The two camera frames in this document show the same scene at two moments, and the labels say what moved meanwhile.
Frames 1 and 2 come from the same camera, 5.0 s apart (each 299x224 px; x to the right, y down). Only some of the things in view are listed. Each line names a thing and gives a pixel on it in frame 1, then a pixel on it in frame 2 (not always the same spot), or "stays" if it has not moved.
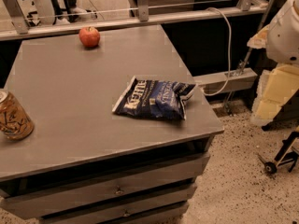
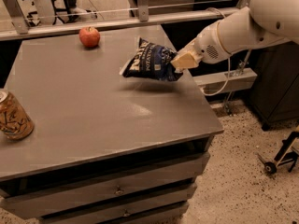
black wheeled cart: (289, 151) stays
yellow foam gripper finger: (259, 40) to (209, 46)
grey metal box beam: (240, 78) stays
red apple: (90, 36) stays
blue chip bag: (160, 98) to (152, 61)
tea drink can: (15, 123) stays
